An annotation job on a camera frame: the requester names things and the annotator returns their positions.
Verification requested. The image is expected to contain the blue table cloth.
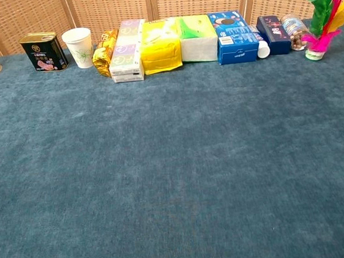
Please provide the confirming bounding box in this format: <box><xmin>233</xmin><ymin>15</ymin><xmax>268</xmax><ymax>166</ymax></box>
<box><xmin>0</xmin><ymin>15</ymin><xmax>344</xmax><ymax>258</ymax></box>

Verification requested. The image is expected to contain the yellow tissue pack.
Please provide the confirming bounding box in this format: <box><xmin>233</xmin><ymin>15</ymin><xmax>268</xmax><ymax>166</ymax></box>
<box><xmin>137</xmin><ymin>17</ymin><xmax>184</xmax><ymax>76</ymax></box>

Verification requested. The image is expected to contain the white purple tissue pack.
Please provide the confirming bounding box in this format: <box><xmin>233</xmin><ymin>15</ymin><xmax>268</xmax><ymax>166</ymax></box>
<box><xmin>104</xmin><ymin>18</ymin><xmax>152</xmax><ymax>84</ymax></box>

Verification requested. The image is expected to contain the green white tissue pack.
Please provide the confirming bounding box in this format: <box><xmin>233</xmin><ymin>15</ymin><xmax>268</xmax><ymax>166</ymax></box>
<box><xmin>176</xmin><ymin>12</ymin><xmax>220</xmax><ymax>65</ymax></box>

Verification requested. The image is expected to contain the gold foil snack pack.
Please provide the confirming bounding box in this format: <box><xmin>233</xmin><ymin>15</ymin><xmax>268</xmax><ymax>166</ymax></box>
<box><xmin>89</xmin><ymin>28</ymin><xmax>124</xmax><ymax>79</ymax></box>

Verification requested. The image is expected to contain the blue cookie box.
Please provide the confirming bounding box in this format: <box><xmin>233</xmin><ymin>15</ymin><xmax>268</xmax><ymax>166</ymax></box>
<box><xmin>207</xmin><ymin>7</ymin><xmax>261</xmax><ymax>67</ymax></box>

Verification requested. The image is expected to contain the white bottle with blue label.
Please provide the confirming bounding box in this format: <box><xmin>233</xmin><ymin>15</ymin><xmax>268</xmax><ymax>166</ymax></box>
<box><xmin>249</xmin><ymin>23</ymin><xmax>272</xmax><ymax>60</ymax></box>

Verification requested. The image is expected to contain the white paper cup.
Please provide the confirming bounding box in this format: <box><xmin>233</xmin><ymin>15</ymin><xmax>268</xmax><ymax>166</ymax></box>
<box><xmin>60</xmin><ymin>26</ymin><xmax>96</xmax><ymax>71</ymax></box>

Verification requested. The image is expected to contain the woven rattan folding screen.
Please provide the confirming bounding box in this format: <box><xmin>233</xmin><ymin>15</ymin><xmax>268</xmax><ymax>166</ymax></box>
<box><xmin>0</xmin><ymin>0</ymin><xmax>344</xmax><ymax>57</ymax></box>

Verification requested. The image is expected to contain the dark navy box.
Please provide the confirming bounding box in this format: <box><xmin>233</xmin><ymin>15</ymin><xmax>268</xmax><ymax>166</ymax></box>
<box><xmin>255</xmin><ymin>13</ymin><xmax>293</xmax><ymax>58</ymax></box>

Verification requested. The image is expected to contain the black luncheon meat tin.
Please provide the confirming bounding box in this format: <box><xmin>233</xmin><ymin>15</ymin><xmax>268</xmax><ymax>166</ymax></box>
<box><xmin>18</xmin><ymin>29</ymin><xmax>70</xmax><ymax>75</ymax></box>

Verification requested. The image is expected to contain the clear jar of nuts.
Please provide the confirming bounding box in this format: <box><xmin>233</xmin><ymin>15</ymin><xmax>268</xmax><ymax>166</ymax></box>
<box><xmin>280</xmin><ymin>12</ymin><xmax>313</xmax><ymax>53</ymax></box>

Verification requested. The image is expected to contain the feather shuttlecock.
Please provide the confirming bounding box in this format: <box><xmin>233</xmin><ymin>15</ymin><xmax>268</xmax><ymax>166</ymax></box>
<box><xmin>296</xmin><ymin>0</ymin><xmax>344</xmax><ymax>63</ymax></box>

